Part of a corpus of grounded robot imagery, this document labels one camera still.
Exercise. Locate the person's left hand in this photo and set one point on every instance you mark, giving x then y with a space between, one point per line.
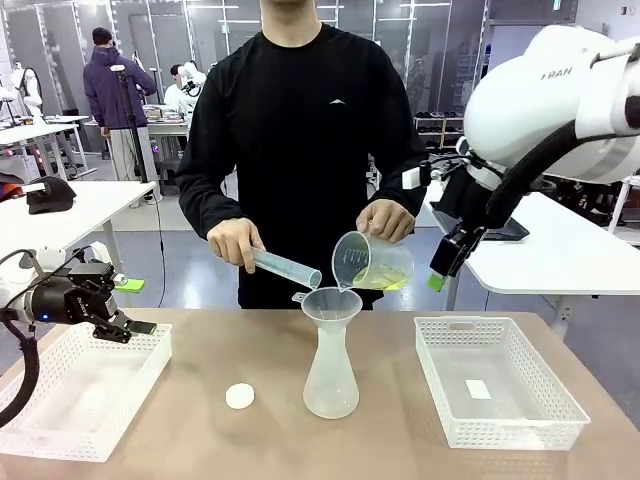
385 217

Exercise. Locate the white paper label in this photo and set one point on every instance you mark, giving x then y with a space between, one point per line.
478 389

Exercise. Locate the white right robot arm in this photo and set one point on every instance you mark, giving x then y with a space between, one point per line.
540 100

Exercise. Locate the white round flask cap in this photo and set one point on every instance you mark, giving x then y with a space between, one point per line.
240 396

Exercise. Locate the black baseball cap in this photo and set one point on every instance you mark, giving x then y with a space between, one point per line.
50 195

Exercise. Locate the translucent plastic funnel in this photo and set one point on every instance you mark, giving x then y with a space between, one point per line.
330 302

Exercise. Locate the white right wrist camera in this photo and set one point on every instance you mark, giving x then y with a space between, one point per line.
413 178

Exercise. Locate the translucent plastic conical flask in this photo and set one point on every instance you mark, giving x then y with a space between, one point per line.
331 385

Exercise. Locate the person's right forearm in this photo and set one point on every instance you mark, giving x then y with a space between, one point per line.
210 210

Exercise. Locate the person in white shirt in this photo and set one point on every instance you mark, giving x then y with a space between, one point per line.
175 95

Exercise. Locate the white rectangular table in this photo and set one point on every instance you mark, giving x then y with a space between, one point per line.
95 205

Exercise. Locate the person's right hand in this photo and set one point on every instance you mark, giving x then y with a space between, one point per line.
232 242

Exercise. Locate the white background workbench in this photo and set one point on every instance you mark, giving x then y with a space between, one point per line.
40 131

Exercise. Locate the person in black clothes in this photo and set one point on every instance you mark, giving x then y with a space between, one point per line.
300 140

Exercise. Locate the person's left forearm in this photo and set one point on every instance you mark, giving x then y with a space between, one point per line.
412 195

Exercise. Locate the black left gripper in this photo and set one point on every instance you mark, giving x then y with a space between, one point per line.
65 300

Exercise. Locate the black tripod stand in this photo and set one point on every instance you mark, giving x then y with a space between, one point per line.
131 125

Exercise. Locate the white perforated plastic basket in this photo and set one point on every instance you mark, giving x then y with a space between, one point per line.
90 430
500 436

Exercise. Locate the shoe rack with shoes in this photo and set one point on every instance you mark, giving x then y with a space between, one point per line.
442 130

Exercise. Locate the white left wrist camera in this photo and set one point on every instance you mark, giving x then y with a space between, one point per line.
100 252

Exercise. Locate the clear measuring beaker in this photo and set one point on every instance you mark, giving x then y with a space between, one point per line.
372 265

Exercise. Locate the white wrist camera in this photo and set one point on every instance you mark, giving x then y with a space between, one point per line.
413 178
100 252

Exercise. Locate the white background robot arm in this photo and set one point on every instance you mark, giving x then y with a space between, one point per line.
192 75
30 92

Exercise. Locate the clear graduated cylinder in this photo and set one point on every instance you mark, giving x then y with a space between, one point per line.
287 266

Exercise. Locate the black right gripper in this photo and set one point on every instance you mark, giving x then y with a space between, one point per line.
465 200

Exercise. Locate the person in purple jacket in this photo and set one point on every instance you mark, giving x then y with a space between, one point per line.
112 90

